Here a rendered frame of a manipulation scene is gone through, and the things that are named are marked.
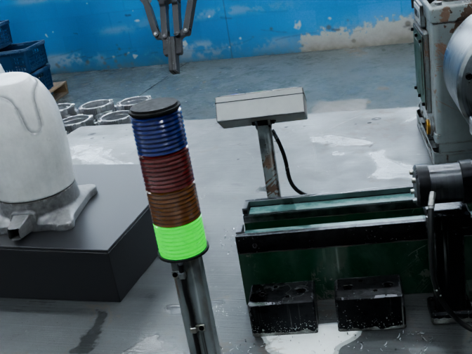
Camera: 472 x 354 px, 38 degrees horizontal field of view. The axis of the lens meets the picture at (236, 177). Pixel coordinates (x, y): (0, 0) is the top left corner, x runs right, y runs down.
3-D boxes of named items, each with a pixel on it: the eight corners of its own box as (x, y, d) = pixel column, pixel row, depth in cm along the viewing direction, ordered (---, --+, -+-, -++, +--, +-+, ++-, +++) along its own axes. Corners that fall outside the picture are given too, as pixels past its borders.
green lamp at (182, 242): (211, 237, 87) (204, 204, 85) (203, 260, 81) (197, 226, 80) (165, 240, 88) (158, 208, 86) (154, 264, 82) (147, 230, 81)
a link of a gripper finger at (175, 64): (174, 41, 139) (178, 40, 139) (176, 74, 138) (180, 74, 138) (170, 36, 136) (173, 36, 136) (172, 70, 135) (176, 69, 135)
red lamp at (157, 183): (199, 171, 83) (192, 136, 82) (189, 191, 78) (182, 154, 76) (151, 176, 84) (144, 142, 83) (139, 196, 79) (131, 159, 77)
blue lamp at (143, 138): (192, 136, 82) (185, 100, 80) (182, 154, 76) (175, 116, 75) (144, 142, 83) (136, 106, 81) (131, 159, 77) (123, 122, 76)
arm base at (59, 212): (-31, 247, 125) (-39, 220, 122) (17, 195, 145) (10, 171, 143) (64, 241, 122) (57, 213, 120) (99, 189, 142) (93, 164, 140)
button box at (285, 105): (308, 119, 134) (305, 93, 135) (305, 112, 127) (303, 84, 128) (223, 128, 137) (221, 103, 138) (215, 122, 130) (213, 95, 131)
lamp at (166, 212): (204, 204, 85) (199, 171, 83) (197, 226, 80) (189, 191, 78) (158, 208, 86) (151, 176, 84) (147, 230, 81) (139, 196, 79)
